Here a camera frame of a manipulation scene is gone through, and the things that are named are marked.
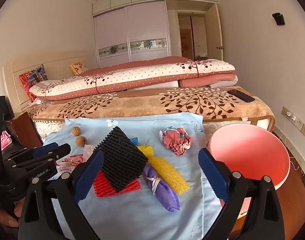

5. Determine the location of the purple foam net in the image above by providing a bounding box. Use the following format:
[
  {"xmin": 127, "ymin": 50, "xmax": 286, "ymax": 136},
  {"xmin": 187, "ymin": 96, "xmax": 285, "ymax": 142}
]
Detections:
[{"xmin": 143, "ymin": 164, "xmax": 180, "ymax": 212}]

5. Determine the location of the black wall-mounted device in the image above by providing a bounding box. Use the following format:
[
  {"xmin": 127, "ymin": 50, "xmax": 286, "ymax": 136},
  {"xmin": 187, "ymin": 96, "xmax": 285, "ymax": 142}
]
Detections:
[{"xmin": 272, "ymin": 12, "xmax": 285, "ymax": 26}]

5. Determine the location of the white room door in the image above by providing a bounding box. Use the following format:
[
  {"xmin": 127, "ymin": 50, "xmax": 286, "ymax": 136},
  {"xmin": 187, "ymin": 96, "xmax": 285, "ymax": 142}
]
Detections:
[{"xmin": 206, "ymin": 4, "xmax": 223, "ymax": 61}]

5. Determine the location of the beige leaf-print blanket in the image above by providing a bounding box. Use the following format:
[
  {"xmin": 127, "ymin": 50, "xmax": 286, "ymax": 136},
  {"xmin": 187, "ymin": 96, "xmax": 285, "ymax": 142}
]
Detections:
[{"xmin": 26, "ymin": 86, "xmax": 275, "ymax": 133}]

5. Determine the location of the pink plastic bin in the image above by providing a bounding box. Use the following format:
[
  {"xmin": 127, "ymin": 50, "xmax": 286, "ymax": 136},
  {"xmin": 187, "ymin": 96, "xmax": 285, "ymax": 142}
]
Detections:
[{"xmin": 208, "ymin": 124, "xmax": 290, "ymax": 218}]

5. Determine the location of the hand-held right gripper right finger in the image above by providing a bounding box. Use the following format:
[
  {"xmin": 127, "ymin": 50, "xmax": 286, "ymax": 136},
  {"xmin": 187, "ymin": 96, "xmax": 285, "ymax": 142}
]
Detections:
[{"xmin": 198, "ymin": 148, "xmax": 285, "ymax": 240}]

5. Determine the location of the pink paper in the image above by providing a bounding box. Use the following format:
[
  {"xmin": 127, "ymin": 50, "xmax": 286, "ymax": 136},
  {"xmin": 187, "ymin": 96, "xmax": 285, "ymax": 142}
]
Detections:
[{"xmin": 159, "ymin": 127, "xmax": 194, "ymax": 156}]

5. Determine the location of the wooden bed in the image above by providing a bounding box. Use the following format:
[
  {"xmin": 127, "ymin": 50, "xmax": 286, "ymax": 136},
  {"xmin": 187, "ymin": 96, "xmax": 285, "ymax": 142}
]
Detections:
[{"xmin": 2, "ymin": 51, "xmax": 275, "ymax": 140}]

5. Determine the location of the brown wooden nightstand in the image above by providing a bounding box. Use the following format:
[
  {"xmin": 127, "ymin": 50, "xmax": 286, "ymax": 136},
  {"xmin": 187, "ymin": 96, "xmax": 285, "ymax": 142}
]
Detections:
[{"xmin": 6, "ymin": 112, "xmax": 43, "ymax": 150}]

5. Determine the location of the light blue cloth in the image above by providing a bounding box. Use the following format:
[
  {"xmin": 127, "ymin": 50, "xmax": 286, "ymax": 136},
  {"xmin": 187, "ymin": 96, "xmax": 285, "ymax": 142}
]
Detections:
[{"xmin": 42, "ymin": 112, "xmax": 227, "ymax": 240}]

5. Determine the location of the black smartphone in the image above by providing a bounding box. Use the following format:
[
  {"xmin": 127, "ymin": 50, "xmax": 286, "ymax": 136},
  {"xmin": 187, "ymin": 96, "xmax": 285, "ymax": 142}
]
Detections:
[{"xmin": 228, "ymin": 89, "xmax": 255, "ymax": 103}]

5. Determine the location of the pink bag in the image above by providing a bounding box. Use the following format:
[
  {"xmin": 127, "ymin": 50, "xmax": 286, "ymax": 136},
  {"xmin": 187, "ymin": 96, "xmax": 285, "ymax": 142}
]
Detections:
[{"xmin": 1, "ymin": 130, "xmax": 11, "ymax": 152}]

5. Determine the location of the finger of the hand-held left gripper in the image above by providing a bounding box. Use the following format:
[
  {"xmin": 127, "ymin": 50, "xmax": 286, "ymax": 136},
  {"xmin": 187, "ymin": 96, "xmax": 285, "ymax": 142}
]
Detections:
[
  {"xmin": 11, "ymin": 143, "xmax": 71, "ymax": 171},
  {"xmin": 4, "ymin": 142, "xmax": 60, "ymax": 162}
]

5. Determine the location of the white sliding-door wardrobe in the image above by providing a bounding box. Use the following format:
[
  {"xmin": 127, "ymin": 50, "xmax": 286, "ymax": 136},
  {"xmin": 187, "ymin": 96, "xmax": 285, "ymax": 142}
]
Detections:
[{"xmin": 92, "ymin": 0, "xmax": 222, "ymax": 68}]

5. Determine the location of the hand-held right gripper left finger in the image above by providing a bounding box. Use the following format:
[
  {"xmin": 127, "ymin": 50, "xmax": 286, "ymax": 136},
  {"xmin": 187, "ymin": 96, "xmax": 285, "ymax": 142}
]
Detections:
[{"xmin": 19, "ymin": 149, "xmax": 104, "ymax": 240}]

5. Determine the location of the pink polka dot quilt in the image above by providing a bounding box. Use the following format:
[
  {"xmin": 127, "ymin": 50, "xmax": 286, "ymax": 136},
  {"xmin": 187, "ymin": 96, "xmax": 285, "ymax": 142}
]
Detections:
[{"xmin": 29, "ymin": 56, "xmax": 239, "ymax": 101}]

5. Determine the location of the black foam net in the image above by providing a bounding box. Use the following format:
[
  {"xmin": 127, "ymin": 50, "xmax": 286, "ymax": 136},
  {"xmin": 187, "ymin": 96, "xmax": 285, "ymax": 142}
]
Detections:
[{"xmin": 95, "ymin": 126, "xmax": 148, "ymax": 192}]

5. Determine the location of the person's left hand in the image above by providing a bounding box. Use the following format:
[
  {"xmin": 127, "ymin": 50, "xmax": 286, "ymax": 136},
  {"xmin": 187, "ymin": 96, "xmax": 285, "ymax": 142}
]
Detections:
[{"xmin": 0, "ymin": 200, "xmax": 26, "ymax": 230}]

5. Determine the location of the colourful printed pillow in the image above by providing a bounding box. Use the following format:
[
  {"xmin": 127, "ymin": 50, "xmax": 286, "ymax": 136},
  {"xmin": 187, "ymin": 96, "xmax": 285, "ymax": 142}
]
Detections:
[{"xmin": 19, "ymin": 64, "xmax": 48, "ymax": 103}]

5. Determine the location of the white folded sheet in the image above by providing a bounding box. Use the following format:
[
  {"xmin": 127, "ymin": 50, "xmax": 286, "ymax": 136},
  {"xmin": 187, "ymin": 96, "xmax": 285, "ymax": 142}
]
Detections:
[{"xmin": 210, "ymin": 76, "xmax": 239, "ymax": 88}]

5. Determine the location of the white red-printed plastic wrapper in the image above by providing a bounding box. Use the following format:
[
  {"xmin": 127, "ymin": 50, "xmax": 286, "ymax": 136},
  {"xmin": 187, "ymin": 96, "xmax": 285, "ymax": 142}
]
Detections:
[{"xmin": 55, "ymin": 146, "xmax": 95, "ymax": 180}]

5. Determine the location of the yellow foam net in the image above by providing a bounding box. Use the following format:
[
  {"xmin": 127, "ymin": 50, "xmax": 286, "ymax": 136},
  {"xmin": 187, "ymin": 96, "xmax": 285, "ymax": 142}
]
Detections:
[{"xmin": 137, "ymin": 145, "xmax": 190, "ymax": 195}]

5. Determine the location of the yellow floral pillow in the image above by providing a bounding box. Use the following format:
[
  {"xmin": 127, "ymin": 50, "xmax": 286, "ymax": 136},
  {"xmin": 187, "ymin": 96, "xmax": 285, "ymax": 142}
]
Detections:
[{"xmin": 69, "ymin": 62, "xmax": 88, "ymax": 75}]

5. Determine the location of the red foam net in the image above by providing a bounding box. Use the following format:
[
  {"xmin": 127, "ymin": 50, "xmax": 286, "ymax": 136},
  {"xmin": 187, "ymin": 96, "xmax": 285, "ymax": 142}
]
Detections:
[{"xmin": 92, "ymin": 170, "xmax": 141, "ymax": 197}]

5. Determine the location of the white charging cable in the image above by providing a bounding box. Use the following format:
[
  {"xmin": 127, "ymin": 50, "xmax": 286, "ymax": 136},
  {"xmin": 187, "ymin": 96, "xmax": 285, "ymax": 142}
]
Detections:
[{"xmin": 280, "ymin": 116, "xmax": 303, "ymax": 171}]

